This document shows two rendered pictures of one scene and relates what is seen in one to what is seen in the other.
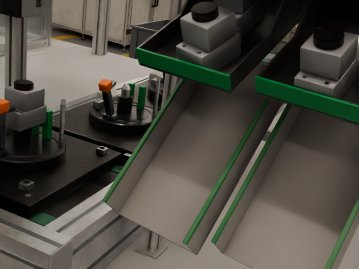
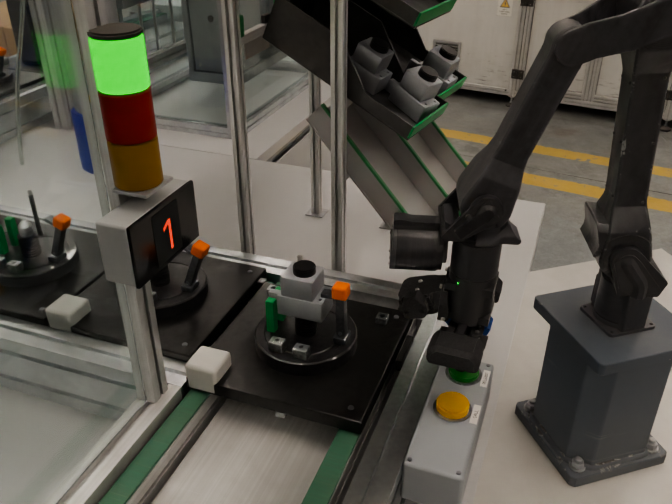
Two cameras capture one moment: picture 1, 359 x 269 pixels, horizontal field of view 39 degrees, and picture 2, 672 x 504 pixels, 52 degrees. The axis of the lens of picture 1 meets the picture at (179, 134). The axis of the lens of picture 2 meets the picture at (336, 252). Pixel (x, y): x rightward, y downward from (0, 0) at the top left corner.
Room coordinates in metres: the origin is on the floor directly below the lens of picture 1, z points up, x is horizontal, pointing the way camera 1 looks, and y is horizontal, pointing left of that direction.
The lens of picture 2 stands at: (0.76, 1.01, 1.56)
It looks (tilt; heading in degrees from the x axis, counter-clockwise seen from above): 31 degrees down; 267
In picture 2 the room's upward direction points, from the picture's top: straight up
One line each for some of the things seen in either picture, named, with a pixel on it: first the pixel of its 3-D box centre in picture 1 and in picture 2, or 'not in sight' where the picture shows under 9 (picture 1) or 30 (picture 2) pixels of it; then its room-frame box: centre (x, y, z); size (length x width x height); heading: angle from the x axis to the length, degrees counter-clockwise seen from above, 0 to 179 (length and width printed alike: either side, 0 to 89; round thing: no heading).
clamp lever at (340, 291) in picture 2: (3, 123); (335, 308); (0.73, 0.27, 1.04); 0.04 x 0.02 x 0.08; 157
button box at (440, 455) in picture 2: not in sight; (450, 425); (0.59, 0.38, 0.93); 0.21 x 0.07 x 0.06; 67
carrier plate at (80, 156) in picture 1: (22, 159); (306, 347); (0.77, 0.25, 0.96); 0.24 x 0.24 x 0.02; 67
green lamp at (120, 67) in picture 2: not in sight; (119, 61); (0.93, 0.35, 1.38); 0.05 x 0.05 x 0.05
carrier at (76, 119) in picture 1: (124, 101); (158, 268); (0.99, 0.12, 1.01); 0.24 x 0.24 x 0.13; 67
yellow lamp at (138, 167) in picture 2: not in sight; (135, 159); (0.93, 0.35, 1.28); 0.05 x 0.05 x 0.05
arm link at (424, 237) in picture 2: not in sight; (443, 227); (0.60, 0.31, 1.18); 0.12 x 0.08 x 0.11; 173
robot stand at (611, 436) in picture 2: not in sight; (600, 380); (0.38, 0.34, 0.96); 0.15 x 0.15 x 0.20; 14
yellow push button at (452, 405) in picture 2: not in sight; (452, 407); (0.59, 0.38, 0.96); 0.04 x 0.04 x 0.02
